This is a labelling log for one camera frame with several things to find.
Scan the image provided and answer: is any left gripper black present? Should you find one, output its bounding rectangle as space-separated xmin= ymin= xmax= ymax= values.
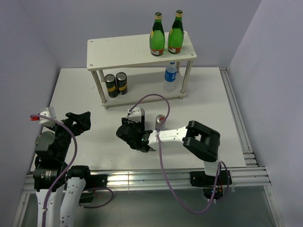
xmin=46 ymin=111 xmax=90 ymax=159

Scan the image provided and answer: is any blue silver can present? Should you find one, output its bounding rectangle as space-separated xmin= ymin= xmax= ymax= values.
xmin=155 ymin=114 xmax=166 ymax=131

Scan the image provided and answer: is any water bottle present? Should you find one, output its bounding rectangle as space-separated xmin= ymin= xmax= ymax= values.
xmin=164 ymin=62 xmax=177 ymax=92

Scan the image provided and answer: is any green glass bottle front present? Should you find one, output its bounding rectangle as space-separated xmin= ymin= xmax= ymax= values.
xmin=149 ymin=12 xmax=165 ymax=56

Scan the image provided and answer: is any green glass bottle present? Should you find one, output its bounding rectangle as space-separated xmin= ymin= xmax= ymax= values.
xmin=149 ymin=12 xmax=165 ymax=56
xmin=168 ymin=10 xmax=184 ymax=54

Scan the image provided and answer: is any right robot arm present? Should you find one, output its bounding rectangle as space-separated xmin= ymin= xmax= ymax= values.
xmin=116 ymin=118 xmax=222 ymax=184

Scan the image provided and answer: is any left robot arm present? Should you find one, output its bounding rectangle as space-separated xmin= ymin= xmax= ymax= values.
xmin=30 ymin=107 xmax=92 ymax=227

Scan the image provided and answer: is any white two-tier wooden shelf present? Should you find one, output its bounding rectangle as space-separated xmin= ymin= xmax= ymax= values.
xmin=87 ymin=32 xmax=197 ymax=109

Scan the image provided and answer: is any black gold can left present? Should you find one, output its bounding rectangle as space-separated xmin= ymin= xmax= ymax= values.
xmin=105 ymin=74 xmax=118 ymax=98

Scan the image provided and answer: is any black gold can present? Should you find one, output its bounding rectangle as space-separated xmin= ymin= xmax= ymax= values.
xmin=105 ymin=74 xmax=118 ymax=98
xmin=116 ymin=72 xmax=128 ymax=95

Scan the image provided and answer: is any black gold can right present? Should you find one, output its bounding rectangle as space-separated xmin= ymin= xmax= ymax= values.
xmin=116 ymin=72 xmax=128 ymax=95

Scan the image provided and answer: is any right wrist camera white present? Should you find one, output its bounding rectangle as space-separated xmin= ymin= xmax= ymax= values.
xmin=126 ymin=107 xmax=145 ymax=122

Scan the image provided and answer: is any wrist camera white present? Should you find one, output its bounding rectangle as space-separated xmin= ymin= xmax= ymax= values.
xmin=126 ymin=107 xmax=145 ymax=122
xmin=30 ymin=107 xmax=56 ymax=127

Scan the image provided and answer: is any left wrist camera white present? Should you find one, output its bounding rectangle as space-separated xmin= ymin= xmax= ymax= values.
xmin=30 ymin=107 xmax=56 ymax=127

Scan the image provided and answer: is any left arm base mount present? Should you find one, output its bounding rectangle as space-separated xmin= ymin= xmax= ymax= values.
xmin=79 ymin=174 xmax=108 ymax=204

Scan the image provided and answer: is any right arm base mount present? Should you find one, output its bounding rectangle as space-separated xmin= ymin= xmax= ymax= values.
xmin=190 ymin=170 xmax=232 ymax=200

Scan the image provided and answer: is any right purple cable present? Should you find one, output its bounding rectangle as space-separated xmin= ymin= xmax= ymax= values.
xmin=129 ymin=94 xmax=230 ymax=215

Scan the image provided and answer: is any aluminium frame rail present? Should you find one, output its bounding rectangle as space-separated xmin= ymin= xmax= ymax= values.
xmin=21 ymin=66 xmax=273 ymax=194

